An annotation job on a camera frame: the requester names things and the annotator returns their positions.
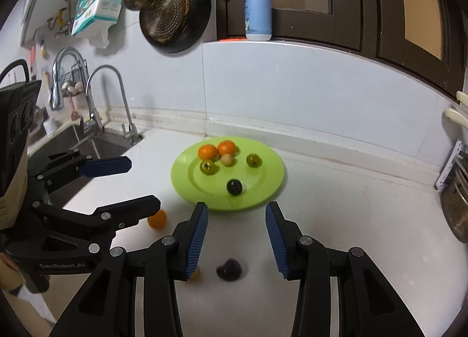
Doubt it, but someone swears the green tomato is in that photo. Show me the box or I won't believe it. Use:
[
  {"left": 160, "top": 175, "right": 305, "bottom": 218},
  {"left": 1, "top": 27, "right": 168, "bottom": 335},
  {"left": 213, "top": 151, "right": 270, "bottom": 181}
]
[
  {"left": 199, "top": 159, "right": 217, "bottom": 175},
  {"left": 246, "top": 153, "right": 262, "bottom": 168}
]

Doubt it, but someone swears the dark plum back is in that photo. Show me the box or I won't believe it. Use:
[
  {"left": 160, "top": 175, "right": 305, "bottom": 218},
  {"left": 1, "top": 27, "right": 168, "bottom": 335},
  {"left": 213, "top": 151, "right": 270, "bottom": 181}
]
[{"left": 216, "top": 259, "right": 243, "bottom": 281}]

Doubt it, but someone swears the dark plum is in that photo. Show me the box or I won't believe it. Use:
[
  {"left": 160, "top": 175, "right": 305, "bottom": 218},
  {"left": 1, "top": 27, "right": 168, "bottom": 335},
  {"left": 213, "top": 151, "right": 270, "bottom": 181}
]
[
  {"left": 216, "top": 259, "right": 243, "bottom": 281},
  {"left": 226, "top": 178, "right": 244, "bottom": 196}
]

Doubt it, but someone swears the tan longan back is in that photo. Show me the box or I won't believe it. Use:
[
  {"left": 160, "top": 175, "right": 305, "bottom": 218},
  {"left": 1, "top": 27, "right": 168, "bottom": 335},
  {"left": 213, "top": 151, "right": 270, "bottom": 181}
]
[{"left": 221, "top": 153, "right": 235, "bottom": 167}]

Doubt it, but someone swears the green tomato front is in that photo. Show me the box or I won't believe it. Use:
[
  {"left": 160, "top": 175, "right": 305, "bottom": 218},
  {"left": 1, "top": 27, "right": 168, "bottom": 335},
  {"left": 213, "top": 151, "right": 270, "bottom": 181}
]
[{"left": 246, "top": 153, "right": 262, "bottom": 168}]

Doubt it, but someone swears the large orange mandarin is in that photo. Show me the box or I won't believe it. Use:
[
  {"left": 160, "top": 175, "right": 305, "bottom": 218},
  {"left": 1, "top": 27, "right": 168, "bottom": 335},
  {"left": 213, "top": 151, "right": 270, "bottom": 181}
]
[{"left": 188, "top": 266, "right": 201, "bottom": 282}]

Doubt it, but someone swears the person's left hand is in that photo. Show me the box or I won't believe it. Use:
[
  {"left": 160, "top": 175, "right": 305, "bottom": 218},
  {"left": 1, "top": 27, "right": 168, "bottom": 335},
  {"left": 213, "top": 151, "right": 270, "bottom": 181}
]
[{"left": 0, "top": 252, "right": 50, "bottom": 294}]

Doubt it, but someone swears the stainless steel sink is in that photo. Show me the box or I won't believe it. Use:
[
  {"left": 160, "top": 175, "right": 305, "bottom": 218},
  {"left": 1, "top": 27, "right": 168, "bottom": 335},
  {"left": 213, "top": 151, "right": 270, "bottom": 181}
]
[{"left": 28, "top": 125, "right": 133, "bottom": 208}]

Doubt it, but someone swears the large chrome faucet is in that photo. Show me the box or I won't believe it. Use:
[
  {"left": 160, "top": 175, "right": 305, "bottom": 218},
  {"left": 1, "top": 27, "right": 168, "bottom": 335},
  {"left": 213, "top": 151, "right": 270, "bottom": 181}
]
[{"left": 49, "top": 46, "right": 89, "bottom": 110}]

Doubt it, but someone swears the thin gooseneck faucet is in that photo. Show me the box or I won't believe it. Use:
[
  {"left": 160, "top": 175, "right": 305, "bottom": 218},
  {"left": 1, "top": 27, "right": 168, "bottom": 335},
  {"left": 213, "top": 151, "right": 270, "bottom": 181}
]
[{"left": 79, "top": 64, "right": 144, "bottom": 145}]

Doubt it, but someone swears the steel pot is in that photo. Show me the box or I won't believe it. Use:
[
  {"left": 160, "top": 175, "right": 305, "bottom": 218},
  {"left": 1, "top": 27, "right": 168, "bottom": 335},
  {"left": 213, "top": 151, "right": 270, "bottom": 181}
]
[{"left": 441, "top": 165, "right": 467, "bottom": 243}]

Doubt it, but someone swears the green plate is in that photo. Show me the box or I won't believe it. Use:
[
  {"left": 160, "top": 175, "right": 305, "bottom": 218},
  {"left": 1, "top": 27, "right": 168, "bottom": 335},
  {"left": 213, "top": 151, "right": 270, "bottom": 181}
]
[{"left": 171, "top": 137, "right": 285, "bottom": 211}]

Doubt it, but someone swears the dish drying rack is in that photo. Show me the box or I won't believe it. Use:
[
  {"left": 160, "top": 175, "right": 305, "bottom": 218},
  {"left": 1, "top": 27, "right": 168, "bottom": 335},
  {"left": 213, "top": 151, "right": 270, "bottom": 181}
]
[{"left": 434, "top": 140, "right": 467, "bottom": 193}]

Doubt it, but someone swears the tissue paper pack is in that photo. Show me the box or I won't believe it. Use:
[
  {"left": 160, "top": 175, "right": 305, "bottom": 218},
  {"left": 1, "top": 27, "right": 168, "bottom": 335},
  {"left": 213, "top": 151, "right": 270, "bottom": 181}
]
[{"left": 71, "top": 0, "right": 123, "bottom": 49}]

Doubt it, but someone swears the black frying pan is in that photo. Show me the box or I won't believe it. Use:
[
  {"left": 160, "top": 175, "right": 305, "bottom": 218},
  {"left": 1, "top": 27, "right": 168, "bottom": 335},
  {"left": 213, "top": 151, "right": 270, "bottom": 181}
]
[{"left": 139, "top": 0, "right": 212, "bottom": 53}]

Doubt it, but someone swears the blue white soap bottle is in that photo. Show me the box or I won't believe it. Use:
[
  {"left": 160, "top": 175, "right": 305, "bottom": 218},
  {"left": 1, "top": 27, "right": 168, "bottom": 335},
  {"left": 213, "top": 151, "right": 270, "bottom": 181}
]
[{"left": 244, "top": 0, "right": 272, "bottom": 42}]

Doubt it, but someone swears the black wire basket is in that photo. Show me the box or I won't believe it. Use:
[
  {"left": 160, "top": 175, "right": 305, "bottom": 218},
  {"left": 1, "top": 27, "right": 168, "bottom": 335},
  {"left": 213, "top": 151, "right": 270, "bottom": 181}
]
[{"left": 59, "top": 61, "right": 88, "bottom": 97}]

